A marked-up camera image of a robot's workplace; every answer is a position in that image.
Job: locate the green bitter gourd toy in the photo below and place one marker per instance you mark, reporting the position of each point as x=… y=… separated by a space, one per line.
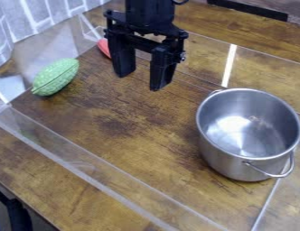
x=54 y=77

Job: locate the clear acrylic barrier wall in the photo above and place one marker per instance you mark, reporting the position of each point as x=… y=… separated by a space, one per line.
x=103 y=157

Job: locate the stainless steel pot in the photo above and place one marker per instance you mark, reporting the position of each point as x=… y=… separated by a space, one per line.
x=250 y=133

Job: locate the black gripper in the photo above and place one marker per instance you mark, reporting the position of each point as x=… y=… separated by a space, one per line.
x=144 y=28

